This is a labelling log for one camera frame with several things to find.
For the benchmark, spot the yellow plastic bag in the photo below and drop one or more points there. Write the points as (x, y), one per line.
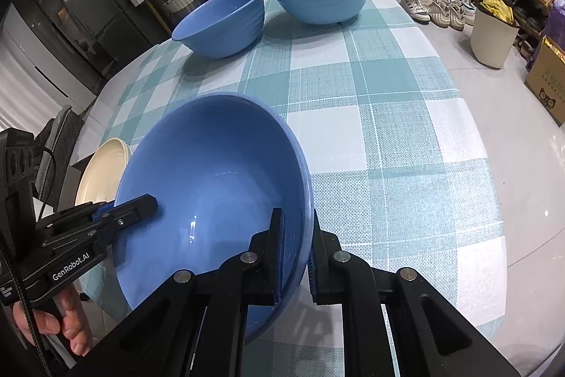
(496, 6)

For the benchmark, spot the person's left hand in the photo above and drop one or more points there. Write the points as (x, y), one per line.
(70, 328)

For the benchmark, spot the group of assorted shoes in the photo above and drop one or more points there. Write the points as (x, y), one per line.
(423, 1)

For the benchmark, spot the printed cardboard box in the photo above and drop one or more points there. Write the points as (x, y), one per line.
(547, 85)

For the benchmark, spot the dark grey refrigerator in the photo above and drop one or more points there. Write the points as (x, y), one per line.
(101, 6)

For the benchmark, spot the beige trash bin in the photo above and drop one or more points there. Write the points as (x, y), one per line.
(490, 41)

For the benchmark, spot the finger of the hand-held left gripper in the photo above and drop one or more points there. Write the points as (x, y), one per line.
(132, 211)
(102, 210)

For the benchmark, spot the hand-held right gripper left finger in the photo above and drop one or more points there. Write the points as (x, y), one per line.
(277, 253)

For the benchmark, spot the cream yellow round plate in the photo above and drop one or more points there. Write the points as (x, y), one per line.
(101, 174)

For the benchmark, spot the purple bag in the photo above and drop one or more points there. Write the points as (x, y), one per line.
(555, 23)

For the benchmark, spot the grey quilted cushion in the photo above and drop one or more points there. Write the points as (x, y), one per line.
(62, 129)

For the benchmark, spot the grey storage basket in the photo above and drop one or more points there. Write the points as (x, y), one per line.
(181, 4)

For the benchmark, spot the teal plaid tablecloth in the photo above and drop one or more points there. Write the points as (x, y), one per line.
(375, 138)

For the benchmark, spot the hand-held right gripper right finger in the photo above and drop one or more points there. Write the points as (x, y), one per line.
(312, 271)

